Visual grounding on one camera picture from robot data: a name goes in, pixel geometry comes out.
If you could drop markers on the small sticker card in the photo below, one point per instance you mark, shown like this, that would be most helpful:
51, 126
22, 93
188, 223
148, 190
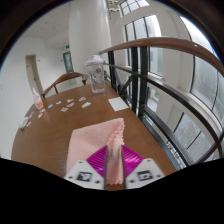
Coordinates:
69, 100
28, 124
50, 106
40, 115
82, 98
42, 110
70, 105
58, 102
30, 116
86, 105
64, 109

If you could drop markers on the white bottle with pink label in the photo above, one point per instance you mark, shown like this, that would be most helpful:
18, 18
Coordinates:
37, 100

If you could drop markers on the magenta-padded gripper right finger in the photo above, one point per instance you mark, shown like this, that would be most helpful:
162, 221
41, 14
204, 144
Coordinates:
133, 163

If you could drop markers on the glass double door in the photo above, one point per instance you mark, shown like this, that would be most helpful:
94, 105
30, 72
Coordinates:
68, 62

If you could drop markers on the black-framed window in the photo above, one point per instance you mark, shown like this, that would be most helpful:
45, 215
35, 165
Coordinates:
151, 28

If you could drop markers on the wooden handrail with black railing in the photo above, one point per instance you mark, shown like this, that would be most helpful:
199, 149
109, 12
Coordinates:
166, 42

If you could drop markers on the green exit sign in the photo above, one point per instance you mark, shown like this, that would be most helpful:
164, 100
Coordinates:
67, 47

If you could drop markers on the wooden chair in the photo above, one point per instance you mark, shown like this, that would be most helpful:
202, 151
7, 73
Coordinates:
66, 76

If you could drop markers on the white side door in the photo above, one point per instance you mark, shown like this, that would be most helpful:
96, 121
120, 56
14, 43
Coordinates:
33, 71

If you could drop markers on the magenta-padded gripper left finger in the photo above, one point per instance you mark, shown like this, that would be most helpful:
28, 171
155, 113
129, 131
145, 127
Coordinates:
95, 165

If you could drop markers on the clear plastic bottle, white lid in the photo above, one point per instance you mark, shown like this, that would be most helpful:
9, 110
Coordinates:
96, 75

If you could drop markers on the white paper sheet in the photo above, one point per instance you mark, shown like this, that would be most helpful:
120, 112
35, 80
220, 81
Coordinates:
118, 104

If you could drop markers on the pink towel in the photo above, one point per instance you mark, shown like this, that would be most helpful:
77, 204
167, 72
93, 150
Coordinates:
90, 140

